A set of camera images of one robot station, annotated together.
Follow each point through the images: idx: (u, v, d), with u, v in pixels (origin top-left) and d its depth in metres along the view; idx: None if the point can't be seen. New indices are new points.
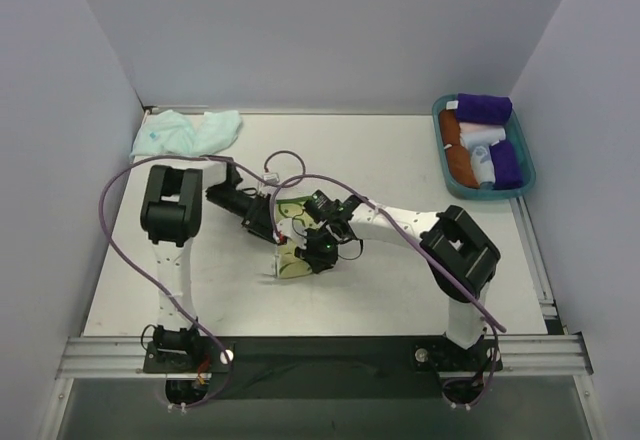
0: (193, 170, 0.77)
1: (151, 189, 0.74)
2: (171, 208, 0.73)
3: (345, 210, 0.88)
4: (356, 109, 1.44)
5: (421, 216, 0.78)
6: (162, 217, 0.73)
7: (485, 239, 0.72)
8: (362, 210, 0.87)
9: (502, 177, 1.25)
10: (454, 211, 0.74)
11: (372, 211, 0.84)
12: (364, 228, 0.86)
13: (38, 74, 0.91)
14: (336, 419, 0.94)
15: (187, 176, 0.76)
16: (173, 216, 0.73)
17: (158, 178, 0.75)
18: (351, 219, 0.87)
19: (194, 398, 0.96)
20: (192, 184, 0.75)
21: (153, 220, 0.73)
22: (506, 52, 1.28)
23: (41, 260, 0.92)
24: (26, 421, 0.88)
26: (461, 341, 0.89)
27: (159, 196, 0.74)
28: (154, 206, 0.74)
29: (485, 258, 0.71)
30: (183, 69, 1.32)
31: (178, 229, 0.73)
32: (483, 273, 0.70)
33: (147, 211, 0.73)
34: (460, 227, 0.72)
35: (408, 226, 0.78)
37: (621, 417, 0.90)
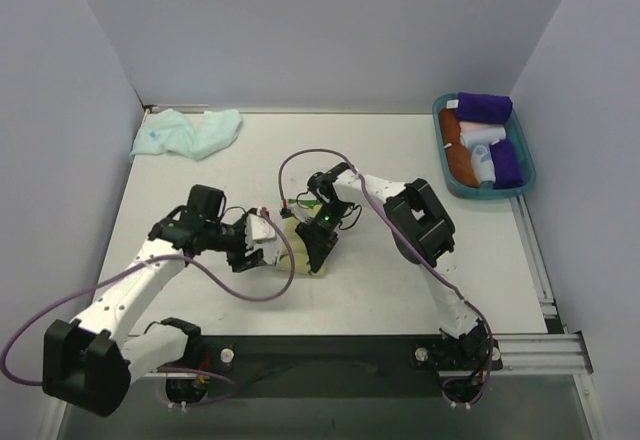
0: (99, 339, 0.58)
1: (48, 361, 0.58)
2: (76, 387, 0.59)
3: (333, 174, 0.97)
4: (356, 108, 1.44)
5: (392, 185, 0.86)
6: (71, 392, 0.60)
7: (443, 211, 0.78)
8: (346, 175, 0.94)
9: (502, 177, 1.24)
10: (419, 183, 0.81)
11: (353, 177, 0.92)
12: (345, 191, 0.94)
13: (37, 72, 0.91)
14: (336, 418, 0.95)
15: (89, 353, 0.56)
16: (83, 396, 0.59)
17: (53, 351, 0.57)
18: (335, 181, 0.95)
19: (194, 397, 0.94)
20: (95, 367, 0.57)
21: (60, 393, 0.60)
22: (507, 50, 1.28)
23: (41, 260, 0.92)
24: (26, 420, 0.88)
26: (450, 328, 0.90)
27: (58, 370, 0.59)
28: (58, 380, 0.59)
29: (440, 228, 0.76)
30: (183, 67, 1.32)
31: (92, 408, 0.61)
32: (436, 241, 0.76)
33: (51, 385, 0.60)
34: (421, 197, 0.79)
35: (379, 192, 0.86)
37: (621, 417, 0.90)
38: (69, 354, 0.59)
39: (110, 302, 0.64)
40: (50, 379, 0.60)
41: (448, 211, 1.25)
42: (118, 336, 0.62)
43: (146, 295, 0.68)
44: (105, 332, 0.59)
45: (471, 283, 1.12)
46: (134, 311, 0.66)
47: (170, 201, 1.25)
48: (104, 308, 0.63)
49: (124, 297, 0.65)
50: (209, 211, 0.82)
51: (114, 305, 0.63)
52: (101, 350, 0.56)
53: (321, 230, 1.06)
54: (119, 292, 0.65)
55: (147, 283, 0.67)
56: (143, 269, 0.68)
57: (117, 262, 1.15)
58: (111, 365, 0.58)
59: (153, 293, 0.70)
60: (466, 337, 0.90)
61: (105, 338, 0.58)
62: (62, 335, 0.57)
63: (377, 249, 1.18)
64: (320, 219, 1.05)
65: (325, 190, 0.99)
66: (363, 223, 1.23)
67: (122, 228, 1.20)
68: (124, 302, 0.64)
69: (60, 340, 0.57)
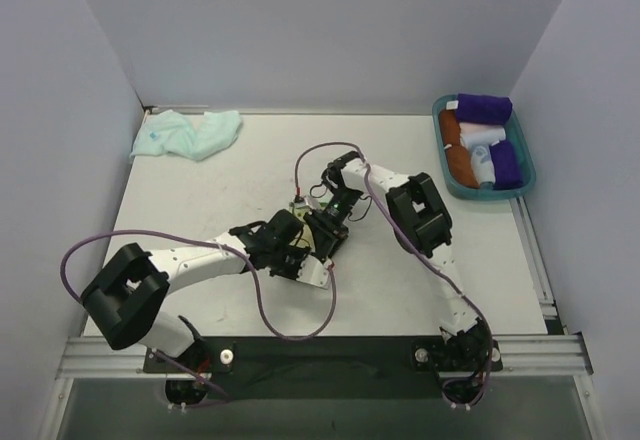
0: (157, 275, 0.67)
1: (106, 274, 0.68)
2: (109, 307, 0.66)
3: (342, 160, 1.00)
4: (356, 109, 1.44)
5: (396, 176, 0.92)
6: (101, 308, 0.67)
7: (442, 206, 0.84)
8: (354, 163, 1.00)
9: (502, 177, 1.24)
10: (423, 177, 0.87)
11: (361, 166, 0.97)
12: (351, 178, 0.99)
13: (38, 73, 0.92)
14: (336, 419, 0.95)
15: (145, 282, 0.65)
16: (108, 315, 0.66)
17: (118, 265, 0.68)
18: (344, 169, 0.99)
19: (194, 398, 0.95)
20: (140, 297, 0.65)
21: (91, 303, 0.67)
22: (506, 52, 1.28)
23: (41, 259, 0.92)
24: (26, 421, 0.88)
26: (449, 325, 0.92)
27: (108, 284, 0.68)
28: (101, 291, 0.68)
29: (439, 220, 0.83)
30: (184, 68, 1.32)
31: (104, 332, 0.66)
32: (433, 232, 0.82)
33: (93, 292, 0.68)
34: (423, 190, 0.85)
35: (384, 182, 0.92)
37: (622, 418, 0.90)
38: (125, 274, 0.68)
39: (181, 256, 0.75)
40: (96, 284, 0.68)
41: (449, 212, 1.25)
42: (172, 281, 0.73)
43: (204, 269, 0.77)
44: (165, 275, 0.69)
45: (472, 284, 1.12)
46: (190, 273, 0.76)
47: (170, 201, 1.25)
48: (173, 257, 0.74)
49: (192, 258, 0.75)
50: (284, 236, 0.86)
51: (180, 262, 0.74)
52: (152, 285, 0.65)
53: (329, 217, 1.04)
54: (190, 252, 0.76)
55: (212, 259, 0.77)
56: (214, 249, 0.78)
57: None
58: (154, 304, 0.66)
59: (206, 274, 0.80)
60: (466, 336, 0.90)
61: (164, 277, 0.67)
62: (132, 257, 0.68)
63: (377, 249, 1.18)
64: (330, 208, 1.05)
65: (334, 175, 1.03)
66: (363, 224, 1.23)
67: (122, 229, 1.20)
68: (189, 261, 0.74)
69: (129, 259, 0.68)
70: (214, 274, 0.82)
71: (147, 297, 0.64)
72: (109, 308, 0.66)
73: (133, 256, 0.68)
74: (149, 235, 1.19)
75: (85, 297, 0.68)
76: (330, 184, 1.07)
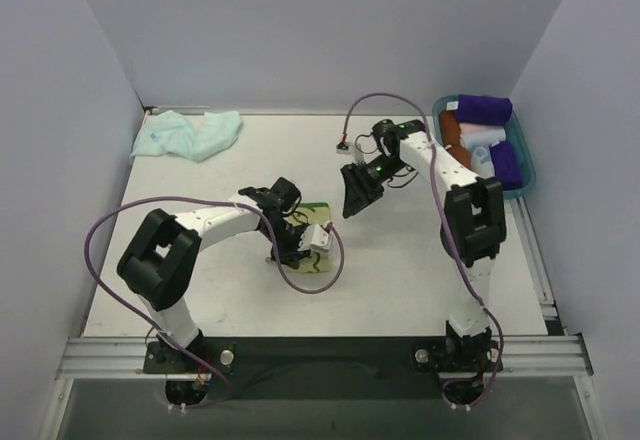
0: (188, 233, 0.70)
1: (138, 241, 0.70)
2: (146, 270, 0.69)
3: (405, 129, 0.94)
4: (356, 109, 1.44)
5: (462, 171, 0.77)
6: (139, 273, 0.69)
7: (501, 218, 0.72)
8: (417, 138, 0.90)
9: (502, 178, 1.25)
10: (493, 181, 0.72)
11: (425, 144, 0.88)
12: (409, 153, 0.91)
13: (38, 73, 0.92)
14: (336, 419, 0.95)
15: (179, 240, 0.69)
16: (148, 277, 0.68)
17: (148, 230, 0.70)
18: (404, 140, 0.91)
19: (194, 399, 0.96)
20: (179, 254, 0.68)
21: (128, 270, 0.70)
22: (506, 52, 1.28)
23: (41, 259, 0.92)
24: (26, 421, 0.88)
26: (459, 326, 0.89)
27: (142, 249, 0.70)
28: (136, 257, 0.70)
29: (492, 232, 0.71)
30: (184, 69, 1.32)
31: (147, 295, 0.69)
32: (482, 243, 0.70)
33: (127, 259, 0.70)
34: (488, 196, 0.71)
35: (446, 174, 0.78)
37: (622, 418, 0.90)
38: (156, 238, 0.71)
39: (203, 215, 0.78)
40: (130, 252, 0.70)
41: None
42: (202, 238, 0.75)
43: (225, 226, 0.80)
44: (194, 232, 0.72)
45: None
46: (215, 230, 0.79)
47: (170, 202, 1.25)
48: (196, 217, 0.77)
49: (214, 216, 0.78)
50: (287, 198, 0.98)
51: (203, 220, 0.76)
52: (188, 241, 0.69)
53: (367, 178, 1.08)
54: (212, 212, 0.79)
55: (231, 216, 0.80)
56: (231, 207, 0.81)
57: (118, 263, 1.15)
58: (191, 259, 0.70)
59: (226, 233, 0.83)
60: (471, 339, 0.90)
61: (195, 233, 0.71)
62: (160, 220, 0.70)
63: (377, 250, 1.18)
64: (371, 168, 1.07)
65: (390, 140, 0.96)
66: (364, 224, 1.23)
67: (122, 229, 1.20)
68: (212, 219, 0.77)
69: (158, 223, 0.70)
70: (233, 233, 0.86)
71: (185, 254, 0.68)
72: (147, 272, 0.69)
73: (161, 219, 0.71)
74: None
75: (120, 266, 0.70)
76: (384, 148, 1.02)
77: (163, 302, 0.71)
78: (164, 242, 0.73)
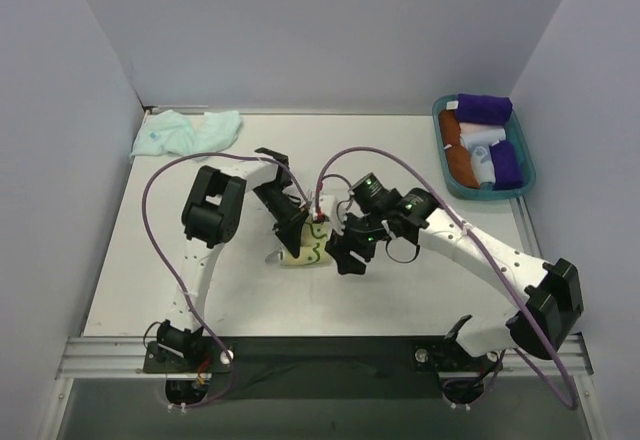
0: (236, 179, 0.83)
1: (195, 191, 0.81)
2: (207, 212, 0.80)
3: (419, 215, 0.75)
4: (356, 109, 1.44)
5: (523, 259, 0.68)
6: (200, 217, 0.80)
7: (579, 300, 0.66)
8: (440, 223, 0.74)
9: (502, 177, 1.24)
10: (568, 268, 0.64)
11: (456, 230, 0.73)
12: (435, 242, 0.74)
13: (38, 73, 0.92)
14: (336, 418, 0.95)
15: (231, 184, 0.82)
16: (210, 218, 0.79)
17: (203, 181, 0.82)
18: (426, 229, 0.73)
19: (194, 398, 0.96)
20: (233, 193, 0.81)
21: (191, 216, 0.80)
22: (506, 52, 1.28)
23: (41, 259, 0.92)
24: (26, 421, 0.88)
26: (475, 348, 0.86)
27: (200, 197, 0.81)
28: (197, 206, 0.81)
29: (574, 319, 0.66)
30: (184, 68, 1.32)
31: (209, 234, 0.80)
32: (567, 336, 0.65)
33: (189, 208, 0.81)
34: (568, 288, 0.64)
35: (507, 268, 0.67)
37: (622, 419, 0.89)
38: (209, 188, 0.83)
39: (238, 170, 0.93)
40: (190, 201, 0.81)
41: None
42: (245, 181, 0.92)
43: (254, 180, 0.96)
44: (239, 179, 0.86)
45: (473, 284, 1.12)
46: (249, 180, 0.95)
47: (170, 202, 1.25)
48: (234, 169, 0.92)
49: (247, 169, 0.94)
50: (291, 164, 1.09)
51: (241, 171, 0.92)
52: (238, 183, 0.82)
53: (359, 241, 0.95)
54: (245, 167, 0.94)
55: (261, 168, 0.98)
56: (255, 162, 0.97)
57: (117, 263, 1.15)
58: (241, 199, 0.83)
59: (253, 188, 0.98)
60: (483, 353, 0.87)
61: (240, 179, 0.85)
62: (212, 171, 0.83)
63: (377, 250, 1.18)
64: (363, 238, 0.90)
65: (400, 225, 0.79)
66: None
67: (121, 230, 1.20)
68: (247, 171, 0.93)
69: (212, 172, 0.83)
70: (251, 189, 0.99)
71: (238, 193, 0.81)
72: (207, 214, 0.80)
73: (212, 171, 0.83)
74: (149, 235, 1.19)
75: (184, 216, 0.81)
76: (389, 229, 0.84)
77: (223, 239, 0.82)
78: (212, 192, 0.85)
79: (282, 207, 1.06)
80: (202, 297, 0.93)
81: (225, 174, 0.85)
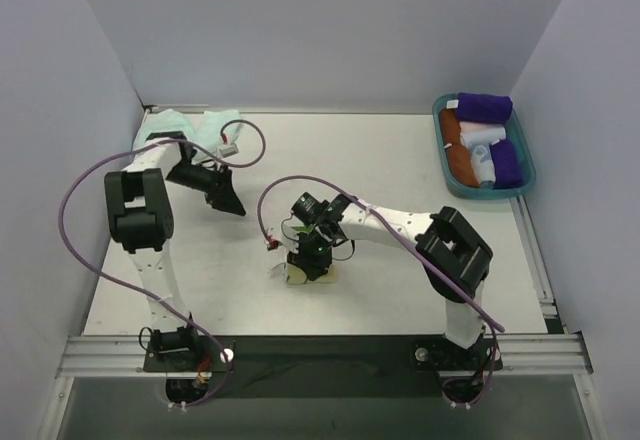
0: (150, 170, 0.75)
1: (114, 201, 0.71)
2: (137, 216, 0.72)
3: (333, 210, 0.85)
4: (357, 108, 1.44)
5: (416, 217, 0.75)
6: (135, 223, 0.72)
7: (478, 240, 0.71)
8: (351, 210, 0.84)
9: (502, 177, 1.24)
10: (448, 211, 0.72)
11: (363, 212, 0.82)
12: (353, 228, 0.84)
13: (37, 73, 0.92)
14: (336, 418, 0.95)
15: (146, 178, 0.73)
16: (144, 220, 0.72)
17: (117, 187, 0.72)
18: (341, 221, 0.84)
19: (194, 396, 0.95)
20: (156, 186, 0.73)
21: (124, 228, 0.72)
22: (506, 50, 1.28)
23: (42, 256, 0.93)
24: (26, 420, 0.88)
26: (462, 341, 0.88)
27: (122, 205, 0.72)
28: (122, 216, 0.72)
29: (476, 257, 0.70)
30: (184, 67, 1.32)
31: (152, 235, 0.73)
32: (477, 274, 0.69)
33: (115, 222, 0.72)
34: (454, 228, 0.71)
35: (402, 228, 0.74)
37: (622, 418, 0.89)
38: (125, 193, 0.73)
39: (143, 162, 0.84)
40: (113, 215, 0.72)
41: None
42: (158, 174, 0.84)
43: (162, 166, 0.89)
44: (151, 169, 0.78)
45: None
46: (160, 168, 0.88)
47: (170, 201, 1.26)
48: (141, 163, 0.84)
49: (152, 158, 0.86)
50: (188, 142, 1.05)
51: (147, 162, 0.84)
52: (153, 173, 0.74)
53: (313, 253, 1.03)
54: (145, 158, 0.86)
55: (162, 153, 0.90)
56: (156, 149, 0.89)
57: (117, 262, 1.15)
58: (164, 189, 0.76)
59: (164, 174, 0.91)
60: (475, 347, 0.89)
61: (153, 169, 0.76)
62: (118, 174, 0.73)
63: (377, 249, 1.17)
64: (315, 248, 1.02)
65: (328, 227, 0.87)
66: None
67: None
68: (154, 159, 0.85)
69: (120, 175, 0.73)
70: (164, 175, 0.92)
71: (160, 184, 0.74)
72: (140, 219, 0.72)
73: (119, 175, 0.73)
74: None
75: (112, 230, 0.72)
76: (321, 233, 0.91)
77: (166, 235, 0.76)
78: (129, 196, 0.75)
79: (201, 178, 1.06)
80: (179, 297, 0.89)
81: (133, 173, 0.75)
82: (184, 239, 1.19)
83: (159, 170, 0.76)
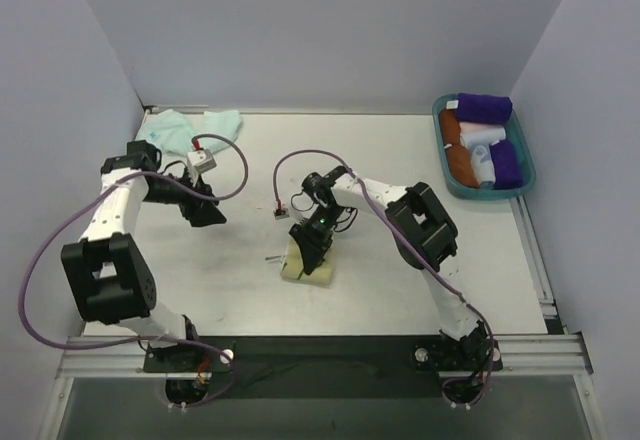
0: (116, 237, 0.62)
1: (78, 281, 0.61)
2: (109, 294, 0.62)
3: (330, 177, 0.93)
4: (357, 108, 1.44)
5: (393, 189, 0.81)
6: (108, 302, 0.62)
7: (445, 215, 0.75)
8: (344, 179, 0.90)
9: (502, 177, 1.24)
10: (421, 186, 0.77)
11: (352, 181, 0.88)
12: (342, 195, 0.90)
13: (37, 73, 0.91)
14: (336, 419, 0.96)
15: (114, 251, 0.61)
16: (119, 297, 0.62)
17: (78, 265, 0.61)
18: (333, 186, 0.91)
19: (194, 397, 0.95)
20: (127, 262, 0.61)
21: (94, 310, 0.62)
22: (506, 51, 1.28)
23: (41, 258, 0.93)
24: (26, 421, 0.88)
26: (452, 331, 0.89)
27: (89, 283, 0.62)
28: (91, 294, 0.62)
29: (442, 231, 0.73)
30: (184, 67, 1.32)
31: (130, 312, 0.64)
32: (439, 246, 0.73)
33: (84, 301, 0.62)
34: (423, 200, 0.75)
35: (380, 196, 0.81)
37: (622, 418, 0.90)
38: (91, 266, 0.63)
39: (105, 216, 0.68)
40: (81, 295, 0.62)
41: (449, 211, 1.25)
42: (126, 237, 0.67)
43: (130, 209, 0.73)
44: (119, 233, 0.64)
45: (473, 284, 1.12)
46: (130, 213, 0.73)
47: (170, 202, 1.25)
48: (103, 217, 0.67)
49: (116, 207, 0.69)
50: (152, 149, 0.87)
51: (109, 215, 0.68)
52: (120, 245, 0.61)
53: (316, 233, 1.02)
54: (106, 208, 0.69)
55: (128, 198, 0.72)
56: (118, 189, 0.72)
57: None
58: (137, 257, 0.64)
59: (134, 213, 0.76)
60: (467, 338, 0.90)
61: (121, 235, 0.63)
62: (78, 250, 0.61)
63: (377, 249, 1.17)
64: (315, 221, 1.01)
65: (323, 195, 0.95)
66: (366, 223, 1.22)
67: None
68: (119, 210, 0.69)
69: (80, 249, 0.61)
70: (135, 214, 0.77)
71: (130, 258, 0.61)
72: (113, 297, 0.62)
73: (79, 250, 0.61)
74: (149, 235, 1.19)
75: (83, 310, 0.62)
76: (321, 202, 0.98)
77: (149, 302, 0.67)
78: (96, 265, 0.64)
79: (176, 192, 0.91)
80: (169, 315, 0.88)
81: (96, 241, 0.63)
82: (185, 239, 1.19)
83: (129, 236, 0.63)
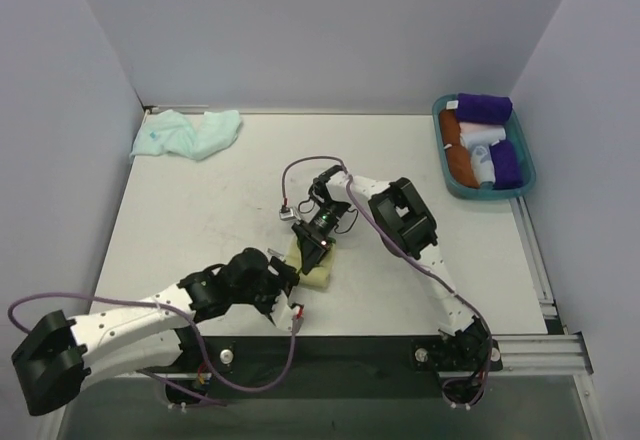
0: (77, 348, 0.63)
1: (31, 338, 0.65)
2: (30, 373, 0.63)
3: (327, 174, 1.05)
4: (356, 108, 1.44)
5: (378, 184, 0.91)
6: (25, 375, 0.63)
7: (424, 209, 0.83)
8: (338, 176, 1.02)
9: (502, 178, 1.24)
10: (402, 181, 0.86)
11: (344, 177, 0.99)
12: (337, 191, 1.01)
13: (35, 73, 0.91)
14: (336, 419, 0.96)
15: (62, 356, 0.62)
16: (29, 383, 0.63)
17: (39, 334, 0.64)
18: (329, 182, 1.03)
19: (194, 398, 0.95)
20: (55, 372, 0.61)
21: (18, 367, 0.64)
22: (507, 50, 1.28)
23: (41, 259, 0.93)
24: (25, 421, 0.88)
26: (446, 326, 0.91)
27: (32, 350, 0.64)
28: (24, 356, 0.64)
29: (420, 222, 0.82)
30: (184, 67, 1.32)
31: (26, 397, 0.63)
32: (417, 235, 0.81)
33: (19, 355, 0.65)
34: (404, 194, 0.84)
35: (366, 190, 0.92)
37: (622, 418, 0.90)
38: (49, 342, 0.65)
39: (109, 324, 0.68)
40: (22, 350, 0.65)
41: (449, 211, 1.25)
42: (89, 357, 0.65)
43: (142, 331, 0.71)
44: (84, 349, 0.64)
45: (472, 284, 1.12)
46: (137, 334, 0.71)
47: (170, 202, 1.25)
48: (105, 324, 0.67)
49: (121, 324, 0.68)
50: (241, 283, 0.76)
51: (111, 327, 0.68)
52: (67, 363, 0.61)
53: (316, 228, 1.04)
54: (121, 315, 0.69)
55: (147, 323, 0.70)
56: (153, 309, 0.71)
57: (116, 262, 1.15)
58: (72, 376, 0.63)
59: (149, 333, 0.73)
60: (466, 336, 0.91)
61: (80, 353, 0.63)
62: (51, 327, 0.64)
63: (377, 249, 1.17)
64: (318, 218, 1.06)
65: (319, 191, 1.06)
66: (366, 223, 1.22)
67: (120, 230, 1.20)
68: (118, 330, 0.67)
69: (48, 330, 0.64)
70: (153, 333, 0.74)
71: (58, 373, 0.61)
72: (29, 377, 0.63)
73: (53, 326, 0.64)
74: (149, 235, 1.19)
75: (15, 360, 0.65)
76: (317, 198, 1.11)
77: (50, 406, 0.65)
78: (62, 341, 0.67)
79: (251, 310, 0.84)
80: (164, 353, 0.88)
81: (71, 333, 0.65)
82: (184, 240, 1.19)
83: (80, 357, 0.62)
